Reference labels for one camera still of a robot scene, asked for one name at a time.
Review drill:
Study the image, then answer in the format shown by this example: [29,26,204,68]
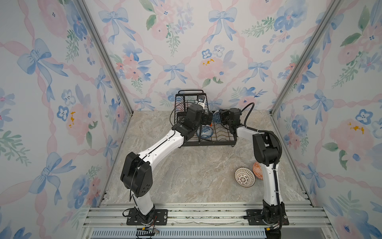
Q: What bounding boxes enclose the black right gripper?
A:
[219,109,232,128]

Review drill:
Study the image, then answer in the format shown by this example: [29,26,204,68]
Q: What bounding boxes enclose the blue floral ceramic bowl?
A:
[196,125,213,139]

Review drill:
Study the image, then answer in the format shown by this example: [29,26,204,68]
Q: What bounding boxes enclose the black wire dish rack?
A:
[168,89,236,146]

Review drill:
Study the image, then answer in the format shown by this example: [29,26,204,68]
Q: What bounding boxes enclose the red patterned ceramic bowl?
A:
[252,162,263,180]

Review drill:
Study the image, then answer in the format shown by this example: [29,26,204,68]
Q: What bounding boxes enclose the white brown lattice bowl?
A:
[234,167,256,188]

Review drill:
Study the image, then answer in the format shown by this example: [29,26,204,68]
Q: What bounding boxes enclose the blue geometric patterned bowl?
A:
[212,111,221,124]

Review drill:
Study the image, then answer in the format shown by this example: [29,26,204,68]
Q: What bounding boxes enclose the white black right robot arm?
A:
[218,108,285,229]

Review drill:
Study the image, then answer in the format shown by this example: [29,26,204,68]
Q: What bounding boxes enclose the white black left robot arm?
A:
[120,104,213,216]

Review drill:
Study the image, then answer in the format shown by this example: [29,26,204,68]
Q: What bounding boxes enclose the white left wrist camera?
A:
[197,95,207,109]

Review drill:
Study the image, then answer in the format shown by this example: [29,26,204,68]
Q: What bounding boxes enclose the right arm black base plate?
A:
[243,209,289,226]

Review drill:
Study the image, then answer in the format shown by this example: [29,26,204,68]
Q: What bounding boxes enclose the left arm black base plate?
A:
[122,208,168,226]

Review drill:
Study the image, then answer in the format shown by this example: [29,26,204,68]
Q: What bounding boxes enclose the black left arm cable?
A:
[122,103,192,219]

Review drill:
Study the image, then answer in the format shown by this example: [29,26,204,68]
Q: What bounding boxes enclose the left aluminium corner post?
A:
[74,0,133,116]

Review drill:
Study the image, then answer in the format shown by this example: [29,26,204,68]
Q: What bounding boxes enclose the aluminium corner post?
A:
[74,0,133,116]
[270,0,343,116]

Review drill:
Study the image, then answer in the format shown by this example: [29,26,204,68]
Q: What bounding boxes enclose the aluminium front rail frame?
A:
[77,199,337,239]

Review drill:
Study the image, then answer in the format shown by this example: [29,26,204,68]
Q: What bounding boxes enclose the right aluminium corner post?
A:
[270,0,343,116]

